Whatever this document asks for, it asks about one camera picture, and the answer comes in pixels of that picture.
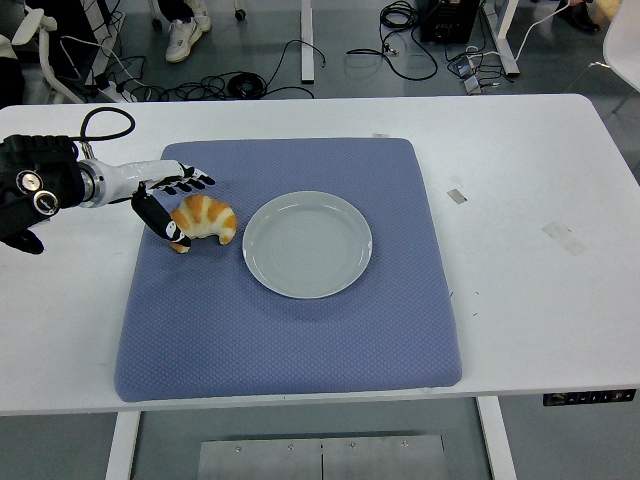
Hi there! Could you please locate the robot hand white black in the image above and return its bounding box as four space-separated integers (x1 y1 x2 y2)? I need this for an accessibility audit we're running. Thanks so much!
102 158 217 249

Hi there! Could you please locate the croissant bread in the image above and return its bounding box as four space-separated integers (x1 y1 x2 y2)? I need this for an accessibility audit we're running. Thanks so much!
169 193 238 254

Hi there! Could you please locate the grey round plate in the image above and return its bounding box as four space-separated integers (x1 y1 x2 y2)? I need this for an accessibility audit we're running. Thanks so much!
242 190 374 300

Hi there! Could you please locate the grey metal plate with screws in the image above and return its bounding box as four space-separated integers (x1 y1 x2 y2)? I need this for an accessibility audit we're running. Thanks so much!
197 434 447 480

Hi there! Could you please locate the white power strip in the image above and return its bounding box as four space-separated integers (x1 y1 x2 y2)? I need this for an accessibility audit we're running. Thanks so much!
95 81 137 104

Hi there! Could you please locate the white office chair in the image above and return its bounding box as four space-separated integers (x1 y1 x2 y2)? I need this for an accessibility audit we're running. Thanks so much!
10 7 87 105

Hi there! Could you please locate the blue quilted mat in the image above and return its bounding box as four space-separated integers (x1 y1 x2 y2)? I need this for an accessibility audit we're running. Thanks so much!
113 137 462 404

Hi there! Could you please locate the white table leg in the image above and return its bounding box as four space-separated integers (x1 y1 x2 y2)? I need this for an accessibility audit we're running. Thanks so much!
475 397 518 480
104 410 142 480

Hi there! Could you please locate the grey power adapter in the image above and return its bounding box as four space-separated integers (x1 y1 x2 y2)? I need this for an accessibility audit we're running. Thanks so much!
451 54 482 79

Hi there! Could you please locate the black equipment box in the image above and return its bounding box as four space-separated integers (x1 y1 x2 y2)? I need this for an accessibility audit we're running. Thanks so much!
418 0 481 44

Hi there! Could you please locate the large grey tape piece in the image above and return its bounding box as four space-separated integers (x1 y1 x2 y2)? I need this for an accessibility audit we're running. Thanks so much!
541 220 587 256

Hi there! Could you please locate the person's dark shoe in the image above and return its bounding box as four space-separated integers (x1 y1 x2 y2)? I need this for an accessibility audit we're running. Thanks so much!
555 0 601 34

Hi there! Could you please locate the black table control panel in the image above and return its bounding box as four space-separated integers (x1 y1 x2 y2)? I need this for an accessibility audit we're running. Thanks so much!
542 388 637 407

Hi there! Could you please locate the white shell chair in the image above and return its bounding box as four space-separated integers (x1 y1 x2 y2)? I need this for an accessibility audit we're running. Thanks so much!
564 4 640 114

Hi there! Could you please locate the thick black cable coil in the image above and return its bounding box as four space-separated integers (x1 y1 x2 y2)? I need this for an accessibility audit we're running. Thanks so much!
132 71 315 104

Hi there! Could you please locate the thin black arched cable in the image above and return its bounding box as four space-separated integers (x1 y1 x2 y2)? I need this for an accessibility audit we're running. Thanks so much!
262 38 329 99

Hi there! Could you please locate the white desk leg post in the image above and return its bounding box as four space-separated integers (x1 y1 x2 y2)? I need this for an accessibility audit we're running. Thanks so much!
299 0 315 84
492 0 520 76

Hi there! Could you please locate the black coiled cable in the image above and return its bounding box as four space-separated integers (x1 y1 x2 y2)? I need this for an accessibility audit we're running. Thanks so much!
345 0 439 81

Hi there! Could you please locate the white cable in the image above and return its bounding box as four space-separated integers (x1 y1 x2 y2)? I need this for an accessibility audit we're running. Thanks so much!
464 0 574 64

